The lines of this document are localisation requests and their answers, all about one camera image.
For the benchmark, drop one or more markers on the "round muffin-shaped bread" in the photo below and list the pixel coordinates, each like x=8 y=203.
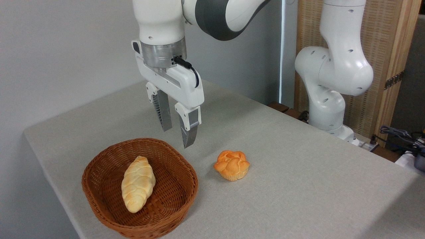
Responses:
x=231 y=165

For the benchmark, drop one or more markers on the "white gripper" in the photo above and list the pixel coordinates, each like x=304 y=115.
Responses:
x=181 y=84

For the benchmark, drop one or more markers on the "metal screen hinge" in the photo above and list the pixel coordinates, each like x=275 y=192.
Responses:
x=393 y=80

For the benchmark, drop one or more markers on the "wooden woven screen panel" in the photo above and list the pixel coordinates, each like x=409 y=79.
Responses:
x=378 y=33

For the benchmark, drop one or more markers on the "white vertical wall trim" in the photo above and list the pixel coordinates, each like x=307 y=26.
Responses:
x=282 y=49

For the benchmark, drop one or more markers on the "dark grey device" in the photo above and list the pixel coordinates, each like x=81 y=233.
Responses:
x=420 y=162

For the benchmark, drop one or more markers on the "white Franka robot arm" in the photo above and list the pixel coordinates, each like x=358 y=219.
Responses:
x=332 y=66

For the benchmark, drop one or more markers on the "long pale bread loaf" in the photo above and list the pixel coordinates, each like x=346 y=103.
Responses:
x=137 y=182

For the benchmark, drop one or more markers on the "dark wooden ledge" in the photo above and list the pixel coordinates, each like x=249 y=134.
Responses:
x=282 y=108

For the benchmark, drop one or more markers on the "brown wicker basket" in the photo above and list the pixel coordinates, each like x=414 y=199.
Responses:
x=174 y=186

